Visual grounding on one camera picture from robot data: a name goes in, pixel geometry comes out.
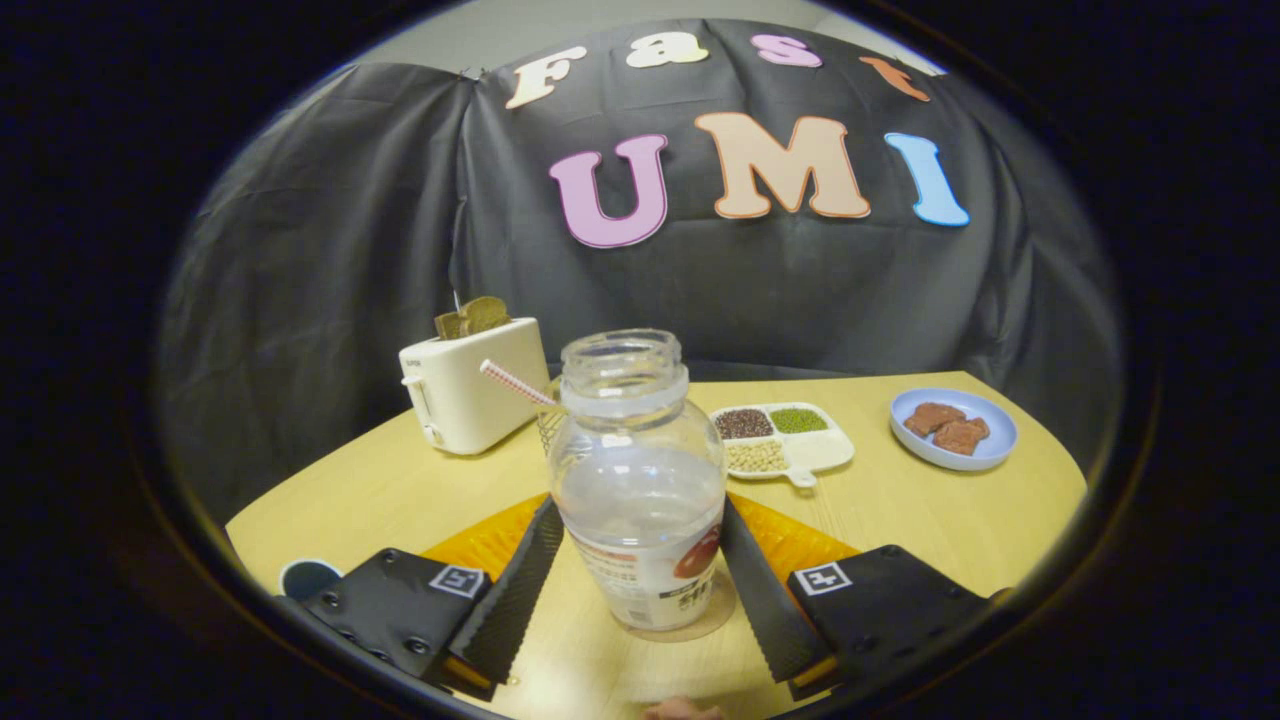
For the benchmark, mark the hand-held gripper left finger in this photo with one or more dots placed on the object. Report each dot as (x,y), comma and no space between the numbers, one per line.
(515,590)

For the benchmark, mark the light wooden table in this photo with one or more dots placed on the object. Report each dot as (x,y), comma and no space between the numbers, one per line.
(900,520)

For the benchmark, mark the clear plastic juice bottle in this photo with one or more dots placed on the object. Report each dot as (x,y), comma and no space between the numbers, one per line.
(640,500)

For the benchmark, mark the white toaster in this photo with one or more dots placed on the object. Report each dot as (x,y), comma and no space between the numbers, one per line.
(470,400)

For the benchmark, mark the black backdrop cloth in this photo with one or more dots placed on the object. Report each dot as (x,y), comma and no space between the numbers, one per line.
(330,250)

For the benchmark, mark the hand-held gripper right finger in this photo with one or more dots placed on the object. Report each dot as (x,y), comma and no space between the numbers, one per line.
(765,590)

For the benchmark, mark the light blue plate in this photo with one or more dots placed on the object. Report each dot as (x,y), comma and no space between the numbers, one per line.
(950,460)

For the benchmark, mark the red striped paper straw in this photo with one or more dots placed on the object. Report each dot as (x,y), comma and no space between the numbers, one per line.
(515,385)

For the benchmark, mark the white divided dish with beans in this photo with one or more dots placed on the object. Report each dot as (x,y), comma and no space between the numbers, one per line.
(815,450)

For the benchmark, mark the brown toast slice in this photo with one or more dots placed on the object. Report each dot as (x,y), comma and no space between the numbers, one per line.
(448,325)
(487,313)

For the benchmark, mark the brown cookie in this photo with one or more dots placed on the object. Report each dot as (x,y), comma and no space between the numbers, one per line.
(962,436)
(932,417)

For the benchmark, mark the round wooden coaster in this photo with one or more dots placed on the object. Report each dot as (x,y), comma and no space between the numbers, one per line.
(722,605)

